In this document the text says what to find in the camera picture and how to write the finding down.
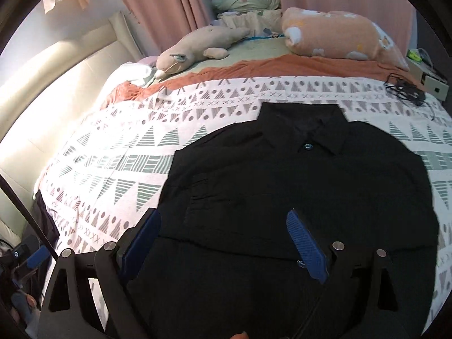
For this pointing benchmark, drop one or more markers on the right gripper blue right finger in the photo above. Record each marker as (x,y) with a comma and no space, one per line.
(354,282)

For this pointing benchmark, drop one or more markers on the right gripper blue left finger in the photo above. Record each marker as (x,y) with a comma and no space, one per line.
(69,310)

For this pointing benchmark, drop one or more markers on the black long sleeve shirt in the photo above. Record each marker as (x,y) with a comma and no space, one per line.
(223,262)

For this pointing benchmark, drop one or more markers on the patterned white orange duvet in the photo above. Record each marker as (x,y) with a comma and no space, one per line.
(111,166)

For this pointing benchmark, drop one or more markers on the cream padded headboard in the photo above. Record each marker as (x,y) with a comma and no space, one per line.
(58,85)

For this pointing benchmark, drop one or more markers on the white bed pillow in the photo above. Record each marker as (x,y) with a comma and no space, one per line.
(141,73)

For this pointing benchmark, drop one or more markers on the white box with items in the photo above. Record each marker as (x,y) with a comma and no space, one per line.
(422,69)

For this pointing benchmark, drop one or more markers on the peach fleece pillow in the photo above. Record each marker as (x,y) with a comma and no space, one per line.
(339,35)

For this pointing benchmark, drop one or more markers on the beige plush animal toy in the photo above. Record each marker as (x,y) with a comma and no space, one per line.
(209,42)

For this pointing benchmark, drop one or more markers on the pink curtain left panel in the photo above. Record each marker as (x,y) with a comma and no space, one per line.
(167,21)

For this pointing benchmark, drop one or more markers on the crumpled light green bedding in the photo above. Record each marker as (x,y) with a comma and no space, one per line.
(263,18)

